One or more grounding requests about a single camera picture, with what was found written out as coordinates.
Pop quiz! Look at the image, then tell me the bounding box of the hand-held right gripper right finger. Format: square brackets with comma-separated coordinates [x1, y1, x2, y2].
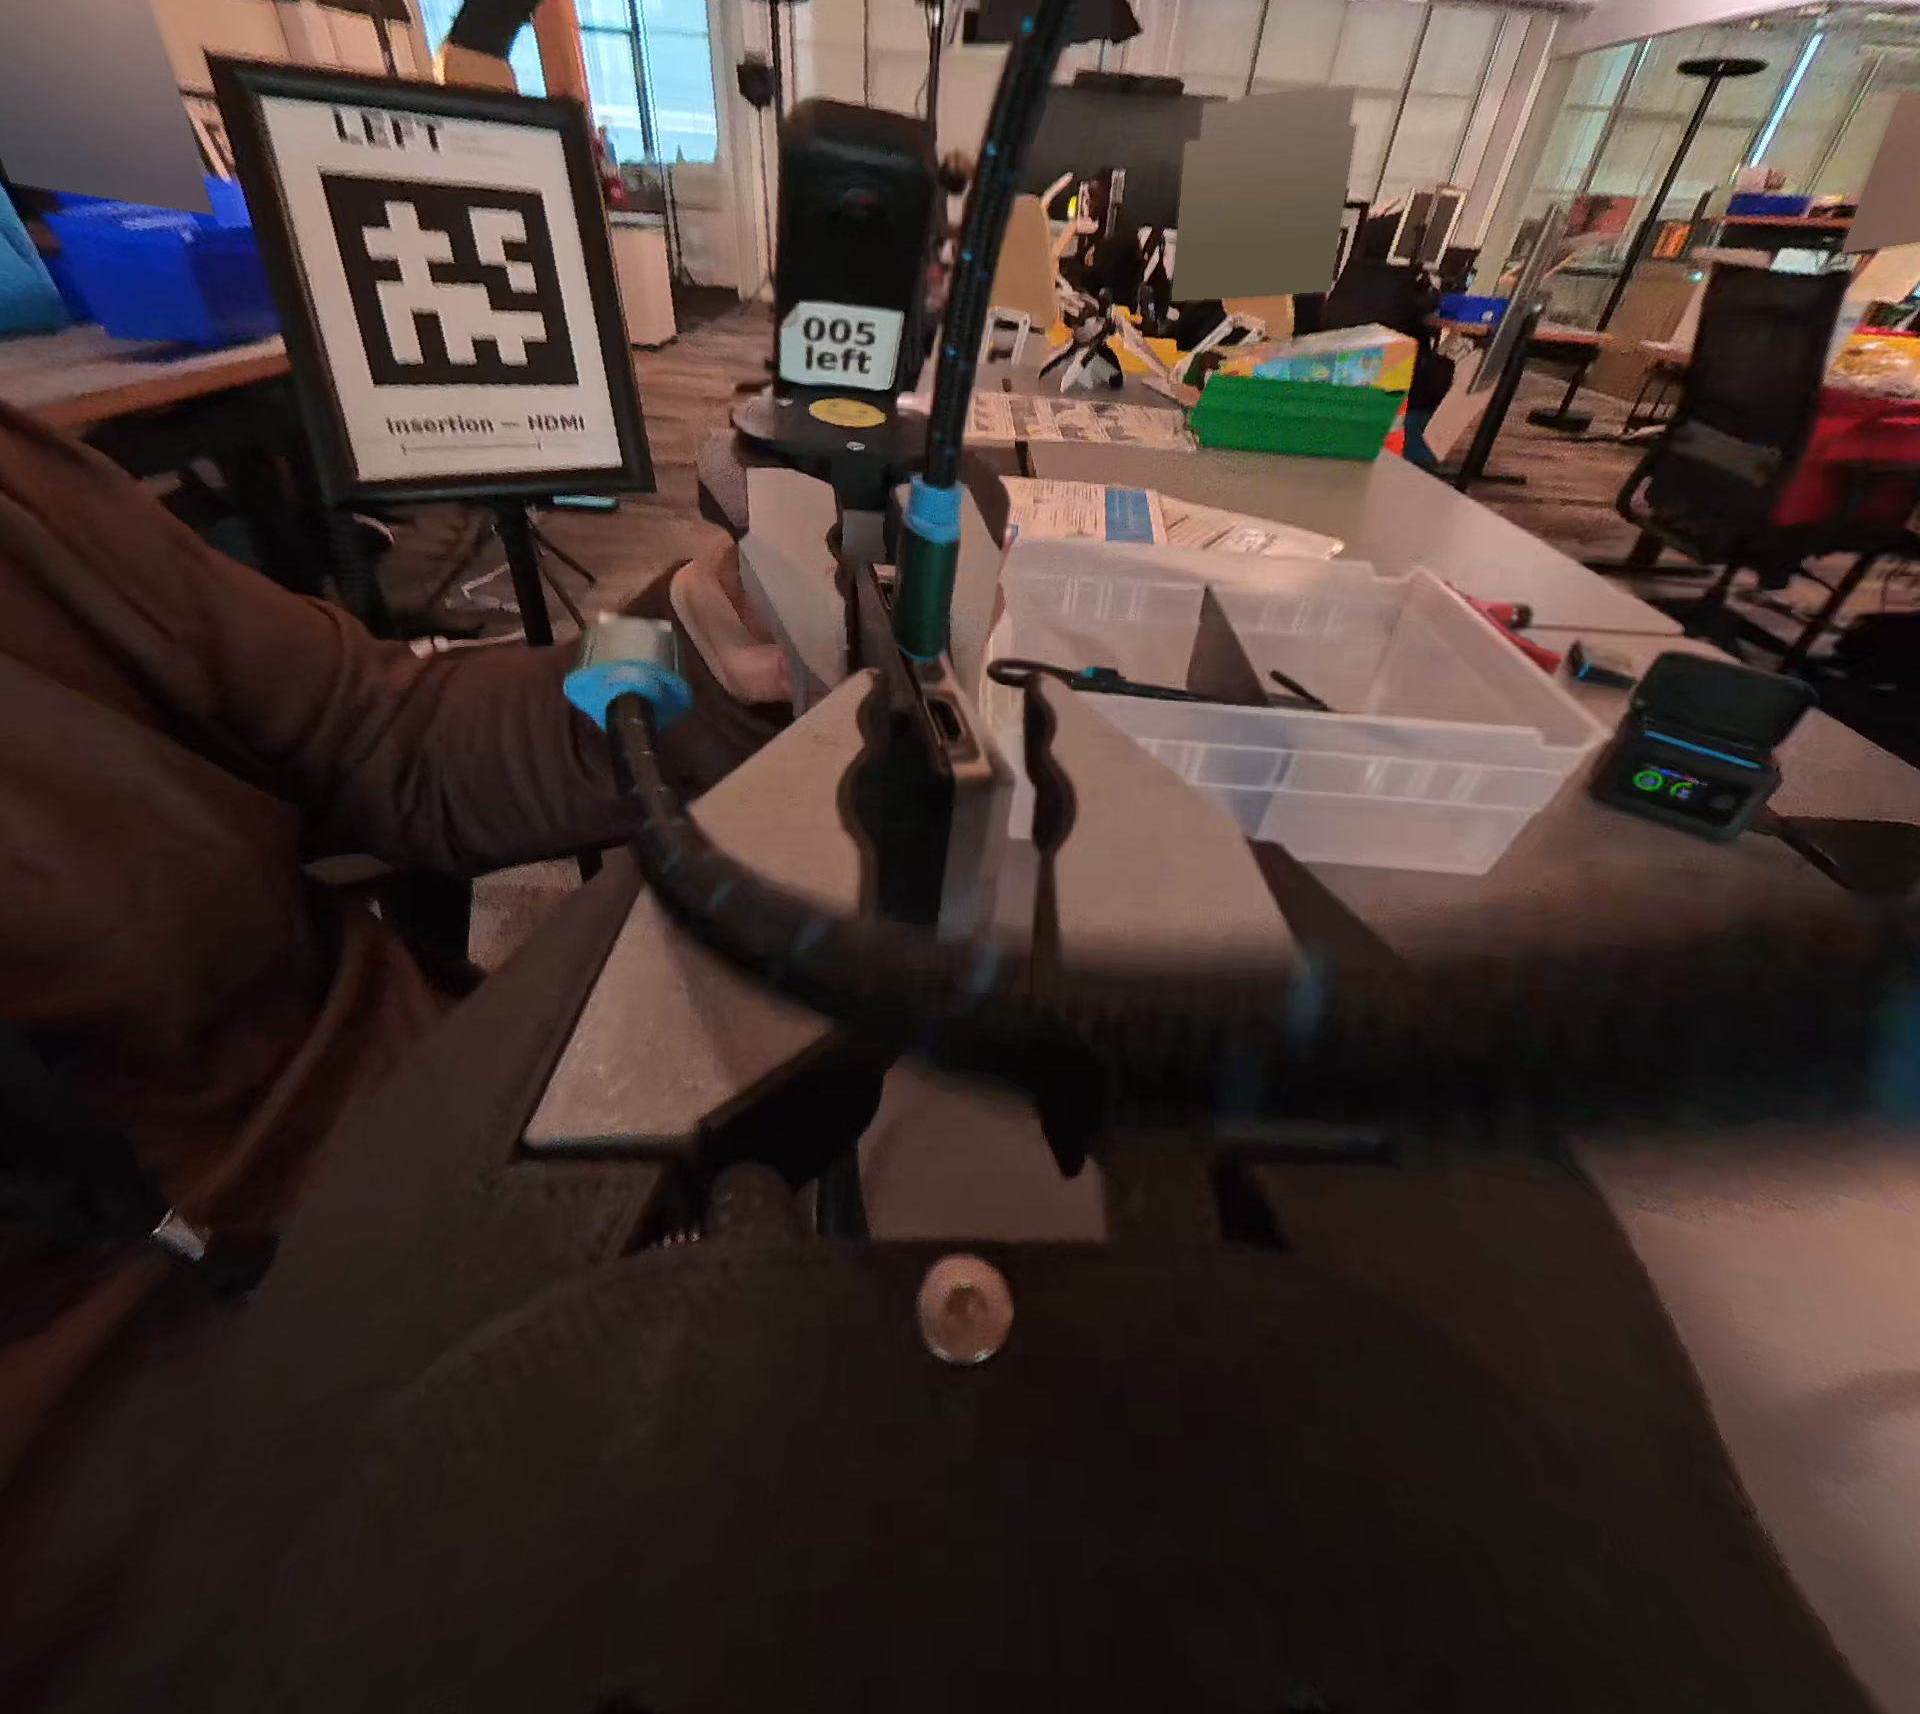
[1024, 677, 1310, 981]

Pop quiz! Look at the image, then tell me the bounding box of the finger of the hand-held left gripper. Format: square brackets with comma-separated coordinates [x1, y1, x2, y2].
[950, 489, 1009, 668]
[739, 470, 874, 713]

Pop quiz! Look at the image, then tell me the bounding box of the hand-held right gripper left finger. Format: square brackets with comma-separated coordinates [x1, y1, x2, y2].
[524, 671, 905, 1190]

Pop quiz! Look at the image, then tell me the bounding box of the black braided hdmi cable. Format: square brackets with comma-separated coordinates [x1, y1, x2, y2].
[567, 614, 1920, 1138]
[891, 0, 1187, 668]

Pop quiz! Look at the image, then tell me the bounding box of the hdmi switch box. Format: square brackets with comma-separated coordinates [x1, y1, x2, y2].
[852, 558, 996, 926]

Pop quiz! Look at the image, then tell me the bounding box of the clear plastic storage bin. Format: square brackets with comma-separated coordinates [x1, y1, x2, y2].
[991, 534, 1610, 879]

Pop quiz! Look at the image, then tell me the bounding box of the person's left forearm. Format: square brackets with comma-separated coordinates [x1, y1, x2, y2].
[0, 401, 789, 884]

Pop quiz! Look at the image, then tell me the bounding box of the person's left hand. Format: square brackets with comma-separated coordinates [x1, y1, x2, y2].
[665, 540, 793, 706]

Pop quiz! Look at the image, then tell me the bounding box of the printed paper sheet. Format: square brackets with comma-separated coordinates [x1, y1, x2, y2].
[958, 384, 1201, 449]
[997, 476, 1343, 563]

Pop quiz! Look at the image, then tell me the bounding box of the black tripod stand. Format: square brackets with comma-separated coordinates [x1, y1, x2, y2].
[323, 496, 603, 652]

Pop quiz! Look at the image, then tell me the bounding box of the green storage bin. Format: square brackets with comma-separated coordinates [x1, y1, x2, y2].
[1188, 369, 1406, 461]

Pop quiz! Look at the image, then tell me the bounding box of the colourful cardboard box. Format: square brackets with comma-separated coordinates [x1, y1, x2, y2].
[1219, 321, 1418, 397]

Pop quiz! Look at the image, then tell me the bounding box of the red clamp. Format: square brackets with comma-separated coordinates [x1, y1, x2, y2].
[1456, 593, 1569, 677]

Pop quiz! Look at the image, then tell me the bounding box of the framed marker sign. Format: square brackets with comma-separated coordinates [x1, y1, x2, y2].
[207, 51, 656, 507]

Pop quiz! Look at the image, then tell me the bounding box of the person's brown jacket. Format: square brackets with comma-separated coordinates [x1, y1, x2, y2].
[0, 828, 452, 1714]

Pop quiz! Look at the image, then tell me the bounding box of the black charger with display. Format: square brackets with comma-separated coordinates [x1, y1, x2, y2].
[1586, 648, 1820, 844]

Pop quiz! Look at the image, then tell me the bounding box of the blue storage bin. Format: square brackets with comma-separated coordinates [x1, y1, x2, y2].
[41, 177, 284, 349]

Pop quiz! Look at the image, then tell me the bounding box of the black office chair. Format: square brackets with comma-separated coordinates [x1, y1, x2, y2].
[1617, 259, 1862, 637]

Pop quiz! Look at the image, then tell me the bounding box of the red tablecloth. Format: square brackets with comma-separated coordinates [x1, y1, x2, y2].
[1777, 380, 1920, 530]

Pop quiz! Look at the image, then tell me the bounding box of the thin black cable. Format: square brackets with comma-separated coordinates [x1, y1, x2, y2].
[984, 655, 1336, 713]

